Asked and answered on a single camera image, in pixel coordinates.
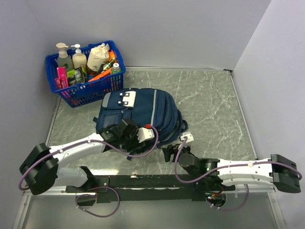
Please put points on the pink box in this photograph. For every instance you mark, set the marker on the pink box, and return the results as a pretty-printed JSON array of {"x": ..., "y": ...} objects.
[{"x": 61, "y": 80}]

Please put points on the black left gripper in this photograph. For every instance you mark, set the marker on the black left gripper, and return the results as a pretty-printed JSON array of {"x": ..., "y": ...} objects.
[{"x": 136, "y": 143}]

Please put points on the green bottle white cap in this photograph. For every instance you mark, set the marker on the green bottle white cap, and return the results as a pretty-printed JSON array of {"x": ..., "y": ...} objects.
[{"x": 116, "y": 68}]

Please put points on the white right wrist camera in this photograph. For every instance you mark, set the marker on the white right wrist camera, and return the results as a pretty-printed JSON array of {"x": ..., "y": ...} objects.
[{"x": 188, "y": 136}]

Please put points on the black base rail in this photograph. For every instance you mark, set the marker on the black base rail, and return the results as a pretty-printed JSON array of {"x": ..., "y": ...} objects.
[{"x": 148, "y": 187}]

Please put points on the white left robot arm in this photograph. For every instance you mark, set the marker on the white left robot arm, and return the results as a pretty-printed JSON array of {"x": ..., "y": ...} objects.
[{"x": 46, "y": 167}]

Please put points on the blue plastic basket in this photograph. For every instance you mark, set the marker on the blue plastic basket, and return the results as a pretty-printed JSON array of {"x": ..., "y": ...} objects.
[{"x": 85, "y": 93}]

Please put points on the cream pump bottle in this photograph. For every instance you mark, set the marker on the cream pump bottle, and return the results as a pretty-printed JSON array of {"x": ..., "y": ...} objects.
[{"x": 79, "y": 59}]

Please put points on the beige paper bag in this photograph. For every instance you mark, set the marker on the beige paper bag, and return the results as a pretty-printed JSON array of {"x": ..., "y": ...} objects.
[{"x": 98, "y": 55}]

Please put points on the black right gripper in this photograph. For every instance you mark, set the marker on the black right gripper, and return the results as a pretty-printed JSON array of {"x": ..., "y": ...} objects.
[{"x": 170, "y": 150}]

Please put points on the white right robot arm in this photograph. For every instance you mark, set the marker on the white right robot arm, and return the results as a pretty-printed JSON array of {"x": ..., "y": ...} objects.
[{"x": 276, "y": 171}]

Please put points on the grey-green pump bottle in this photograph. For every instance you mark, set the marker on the grey-green pump bottle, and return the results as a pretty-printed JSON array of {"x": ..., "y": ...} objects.
[{"x": 64, "y": 60}]

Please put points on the green black box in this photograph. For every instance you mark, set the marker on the green black box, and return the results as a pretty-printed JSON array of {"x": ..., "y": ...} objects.
[{"x": 77, "y": 76}]

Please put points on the navy blue student backpack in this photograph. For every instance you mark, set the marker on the navy blue student backpack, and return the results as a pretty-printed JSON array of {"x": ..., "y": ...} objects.
[{"x": 144, "y": 106}]

